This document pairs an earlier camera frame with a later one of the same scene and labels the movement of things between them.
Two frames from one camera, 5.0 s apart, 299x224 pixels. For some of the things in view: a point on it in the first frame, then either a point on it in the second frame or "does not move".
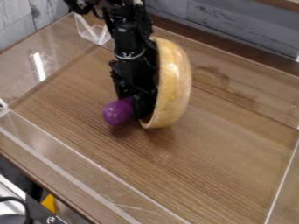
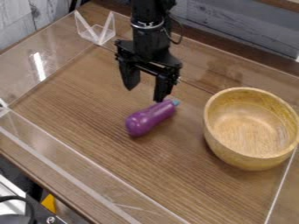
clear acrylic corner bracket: x=97 y=33 does not move
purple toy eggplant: x=118 y=112 → x=142 y=121
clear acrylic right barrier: x=285 y=211 does not move
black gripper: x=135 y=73 → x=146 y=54
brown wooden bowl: x=174 y=86 → x=252 y=128
